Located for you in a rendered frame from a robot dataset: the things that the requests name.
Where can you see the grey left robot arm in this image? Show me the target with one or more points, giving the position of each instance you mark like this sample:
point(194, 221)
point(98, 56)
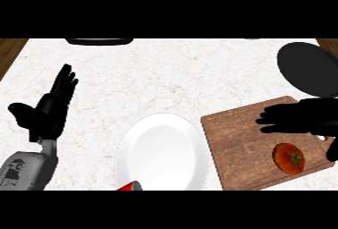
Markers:
point(27, 168)

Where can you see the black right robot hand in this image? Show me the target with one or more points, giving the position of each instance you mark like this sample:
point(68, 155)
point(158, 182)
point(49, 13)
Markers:
point(303, 117)

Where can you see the red tomato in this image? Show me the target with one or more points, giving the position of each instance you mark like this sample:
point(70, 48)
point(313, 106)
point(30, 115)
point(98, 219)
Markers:
point(288, 158)

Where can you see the white oval plate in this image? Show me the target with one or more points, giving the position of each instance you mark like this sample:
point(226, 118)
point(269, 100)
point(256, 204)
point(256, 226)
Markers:
point(163, 152)

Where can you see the brown wooden cutting board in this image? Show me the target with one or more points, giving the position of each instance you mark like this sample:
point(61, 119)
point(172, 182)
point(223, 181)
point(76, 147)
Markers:
point(247, 149)

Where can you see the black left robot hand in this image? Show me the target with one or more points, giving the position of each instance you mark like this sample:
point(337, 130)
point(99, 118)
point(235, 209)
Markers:
point(49, 110)

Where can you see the red and grey can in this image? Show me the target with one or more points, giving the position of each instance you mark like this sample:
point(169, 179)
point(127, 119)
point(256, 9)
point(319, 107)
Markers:
point(130, 186)

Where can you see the black appliance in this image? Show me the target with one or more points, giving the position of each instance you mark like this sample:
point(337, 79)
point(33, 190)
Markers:
point(99, 41)

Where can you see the black round pan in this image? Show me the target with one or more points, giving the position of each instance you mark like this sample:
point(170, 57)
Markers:
point(310, 69)

